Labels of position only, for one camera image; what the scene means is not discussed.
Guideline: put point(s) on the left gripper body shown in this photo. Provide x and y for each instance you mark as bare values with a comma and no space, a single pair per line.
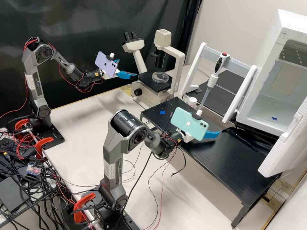
105,75

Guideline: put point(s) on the white-capped bottle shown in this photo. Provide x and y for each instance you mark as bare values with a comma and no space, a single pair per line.
192,100

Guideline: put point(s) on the orange clamp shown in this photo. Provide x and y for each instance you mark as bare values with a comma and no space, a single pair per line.
20,124
43,142
84,201

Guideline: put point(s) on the white pipette stand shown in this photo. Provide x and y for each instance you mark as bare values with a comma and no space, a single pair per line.
239,64

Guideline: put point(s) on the cream microscope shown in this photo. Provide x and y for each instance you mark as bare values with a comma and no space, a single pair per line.
141,93

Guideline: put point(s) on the small circuit board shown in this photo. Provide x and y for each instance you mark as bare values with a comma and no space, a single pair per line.
33,169

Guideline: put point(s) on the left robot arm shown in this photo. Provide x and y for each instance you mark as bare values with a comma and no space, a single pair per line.
33,79

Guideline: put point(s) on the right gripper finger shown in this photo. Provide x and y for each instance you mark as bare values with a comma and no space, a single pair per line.
213,134

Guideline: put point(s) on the white incubator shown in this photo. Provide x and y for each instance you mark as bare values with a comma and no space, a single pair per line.
271,105

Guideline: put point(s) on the left wrist camera phone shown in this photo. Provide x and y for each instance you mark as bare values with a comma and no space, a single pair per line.
105,63

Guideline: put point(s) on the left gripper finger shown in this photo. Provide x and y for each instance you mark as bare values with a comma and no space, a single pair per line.
117,61
127,75

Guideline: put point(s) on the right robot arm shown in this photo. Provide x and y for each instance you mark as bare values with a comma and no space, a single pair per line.
112,163

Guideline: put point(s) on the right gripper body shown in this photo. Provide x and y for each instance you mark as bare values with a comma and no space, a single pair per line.
186,138

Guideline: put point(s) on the incubator door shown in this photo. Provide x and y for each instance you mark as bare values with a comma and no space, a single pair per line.
285,148

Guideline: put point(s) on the black flat box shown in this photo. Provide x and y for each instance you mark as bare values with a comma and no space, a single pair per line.
12,194

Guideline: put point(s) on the black platform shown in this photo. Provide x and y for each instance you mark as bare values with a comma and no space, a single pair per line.
223,95
156,115
227,163

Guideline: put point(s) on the right wrist camera phone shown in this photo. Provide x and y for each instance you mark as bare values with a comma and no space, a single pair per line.
189,123

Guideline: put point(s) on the petri dish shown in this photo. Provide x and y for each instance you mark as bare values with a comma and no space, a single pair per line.
160,77

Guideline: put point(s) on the black power adapter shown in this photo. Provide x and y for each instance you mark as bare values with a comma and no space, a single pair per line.
16,147

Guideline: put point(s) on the wrist camera phone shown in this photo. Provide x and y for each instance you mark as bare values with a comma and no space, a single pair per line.
105,63
189,123

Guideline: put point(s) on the pipette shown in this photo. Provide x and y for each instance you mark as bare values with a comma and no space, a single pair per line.
219,63

